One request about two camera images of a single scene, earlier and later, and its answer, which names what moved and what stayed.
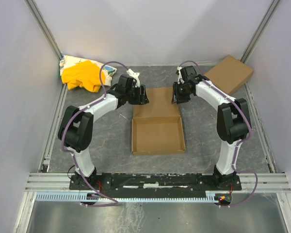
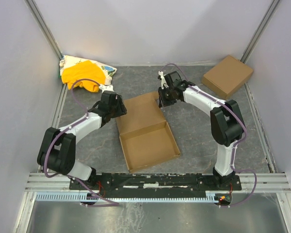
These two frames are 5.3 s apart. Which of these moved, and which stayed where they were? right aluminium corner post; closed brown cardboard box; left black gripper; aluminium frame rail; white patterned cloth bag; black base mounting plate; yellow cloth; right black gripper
Moved: left black gripper; right black gripper
Stayed: yellow cloth; black base mounting plate; white patterned cloth bag; closed brown cardboard box; right aluminium corner post; aluminium frame rail
